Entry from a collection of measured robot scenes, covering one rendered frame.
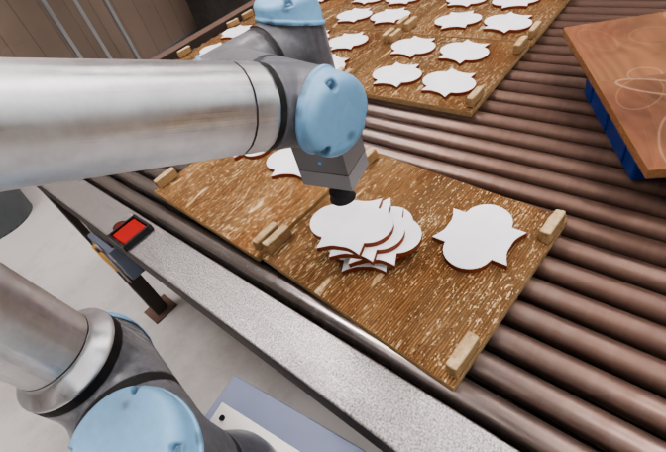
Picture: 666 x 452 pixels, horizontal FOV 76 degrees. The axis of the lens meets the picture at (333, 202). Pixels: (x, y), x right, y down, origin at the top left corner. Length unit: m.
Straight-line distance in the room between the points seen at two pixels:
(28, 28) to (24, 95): 4.20
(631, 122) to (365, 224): 0.46
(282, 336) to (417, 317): 0.22
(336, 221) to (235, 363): 1.22
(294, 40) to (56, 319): 0.38
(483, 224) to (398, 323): 0.23
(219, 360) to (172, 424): 1.45
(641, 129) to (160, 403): 0.76
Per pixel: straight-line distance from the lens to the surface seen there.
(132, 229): 1.07
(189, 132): 0.31
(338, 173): 0.61
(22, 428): 2.32
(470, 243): 0.73
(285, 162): 0.99
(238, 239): 0.87
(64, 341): 0.52
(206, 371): 1.92
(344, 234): 0.71
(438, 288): 0.69
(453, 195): 0.83
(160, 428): 0.47
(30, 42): 4.47
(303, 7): 0.51
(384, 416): 0.63
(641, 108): 0.87
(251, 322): 0.76
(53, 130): 0.28
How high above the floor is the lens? 1.50
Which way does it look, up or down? 41 degrees down
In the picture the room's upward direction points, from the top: 18 degrees counter-clockwise
